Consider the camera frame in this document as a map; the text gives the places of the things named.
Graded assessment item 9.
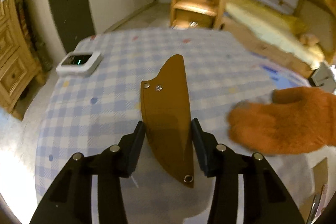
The brown leather knife sheath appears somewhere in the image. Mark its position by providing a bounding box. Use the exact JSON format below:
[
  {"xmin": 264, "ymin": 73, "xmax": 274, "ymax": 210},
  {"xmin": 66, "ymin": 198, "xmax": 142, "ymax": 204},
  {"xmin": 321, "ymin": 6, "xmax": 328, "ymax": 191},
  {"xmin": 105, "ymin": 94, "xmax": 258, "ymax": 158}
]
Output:
[{"xmin": 140, "ymin": 55, "xmax": 194, "ymax": 188}]

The orange fuzzy glove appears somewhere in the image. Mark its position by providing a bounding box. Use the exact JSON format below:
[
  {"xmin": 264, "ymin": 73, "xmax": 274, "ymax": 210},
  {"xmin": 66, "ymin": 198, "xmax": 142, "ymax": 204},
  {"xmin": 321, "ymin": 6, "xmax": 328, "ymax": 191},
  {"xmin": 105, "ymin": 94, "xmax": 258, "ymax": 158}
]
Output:
[{"xmin": 227, "ymin": 87, "xmax": 335, "ymax": 155}]

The blue checkered bed cover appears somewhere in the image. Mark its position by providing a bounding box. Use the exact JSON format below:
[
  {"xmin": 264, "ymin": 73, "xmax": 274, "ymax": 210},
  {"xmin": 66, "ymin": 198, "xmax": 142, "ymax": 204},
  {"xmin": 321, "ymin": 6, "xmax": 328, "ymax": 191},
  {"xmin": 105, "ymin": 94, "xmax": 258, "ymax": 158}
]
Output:
[{"xmin": 35, "ymin": 27, "xmax": 329, "ymax": 224}]

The white device with display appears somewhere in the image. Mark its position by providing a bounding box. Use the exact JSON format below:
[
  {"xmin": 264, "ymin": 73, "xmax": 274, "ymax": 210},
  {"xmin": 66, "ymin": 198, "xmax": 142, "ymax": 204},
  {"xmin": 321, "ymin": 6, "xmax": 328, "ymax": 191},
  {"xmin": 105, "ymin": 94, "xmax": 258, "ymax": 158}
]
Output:
[{"xmin": 56, "ymin": 51, "xmax": 103, "ymax": 77}]

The pine wooden cabinet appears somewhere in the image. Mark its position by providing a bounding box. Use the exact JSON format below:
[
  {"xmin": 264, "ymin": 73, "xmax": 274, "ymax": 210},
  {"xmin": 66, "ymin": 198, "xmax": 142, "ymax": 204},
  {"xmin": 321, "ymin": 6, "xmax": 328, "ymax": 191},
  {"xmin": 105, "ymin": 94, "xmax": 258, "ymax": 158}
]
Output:
[{"xmin": 1, "ymin": 0, "xmax": 46, "ymax": 121}]

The yellow bed mattress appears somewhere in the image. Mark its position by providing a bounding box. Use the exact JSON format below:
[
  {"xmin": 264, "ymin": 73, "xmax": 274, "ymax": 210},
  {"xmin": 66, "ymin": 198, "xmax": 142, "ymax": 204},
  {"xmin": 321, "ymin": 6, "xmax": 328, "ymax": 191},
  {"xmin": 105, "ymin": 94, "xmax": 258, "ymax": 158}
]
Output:
[{"xmin": 226, "ymin": 0, "xmax": 325, "ymax": 69}]

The plush toy on bed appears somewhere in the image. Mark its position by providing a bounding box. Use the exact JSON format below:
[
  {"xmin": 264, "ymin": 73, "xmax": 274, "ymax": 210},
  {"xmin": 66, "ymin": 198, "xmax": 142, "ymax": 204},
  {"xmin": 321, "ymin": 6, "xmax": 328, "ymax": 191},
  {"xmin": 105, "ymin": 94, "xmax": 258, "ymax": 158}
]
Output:
[{"xmin": 299, "ymin": 33, "xmax": 321, "ymax": 52}]

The wooden bunk bed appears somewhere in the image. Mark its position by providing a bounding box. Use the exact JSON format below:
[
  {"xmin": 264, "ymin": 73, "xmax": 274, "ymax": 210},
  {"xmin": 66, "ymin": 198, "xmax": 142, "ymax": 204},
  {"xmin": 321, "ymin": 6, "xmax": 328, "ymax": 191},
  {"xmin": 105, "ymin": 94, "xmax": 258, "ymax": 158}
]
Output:
[{"xmin": 222, "ymin": 0, "xmax": 335, "ymax": 77}]

